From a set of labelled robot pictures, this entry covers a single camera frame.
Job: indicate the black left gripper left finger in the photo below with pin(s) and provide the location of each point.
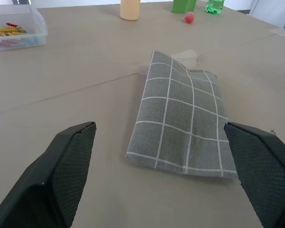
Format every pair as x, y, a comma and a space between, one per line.
50, 175

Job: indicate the pale yellow cylindrical container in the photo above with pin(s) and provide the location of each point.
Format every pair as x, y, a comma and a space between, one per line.
130, 9

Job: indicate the small red ball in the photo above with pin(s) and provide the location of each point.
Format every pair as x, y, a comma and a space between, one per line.
189, 17

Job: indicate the clear plastic wrapper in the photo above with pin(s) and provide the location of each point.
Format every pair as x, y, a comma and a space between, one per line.
187, 55

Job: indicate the clear plastic storage box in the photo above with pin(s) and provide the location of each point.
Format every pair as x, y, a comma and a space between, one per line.
14, 28

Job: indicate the green plastic bottle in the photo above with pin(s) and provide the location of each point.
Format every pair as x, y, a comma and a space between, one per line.
215, 6

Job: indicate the green box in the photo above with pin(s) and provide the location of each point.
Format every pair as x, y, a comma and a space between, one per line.
183, 6

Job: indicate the grey checked folded cloth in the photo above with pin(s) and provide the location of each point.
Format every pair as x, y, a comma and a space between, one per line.
184, 118

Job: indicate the yellow crayons in box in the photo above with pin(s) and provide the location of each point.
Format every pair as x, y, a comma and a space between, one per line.
10, 31

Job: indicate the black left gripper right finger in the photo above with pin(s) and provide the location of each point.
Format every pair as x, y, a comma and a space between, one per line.
263, 171

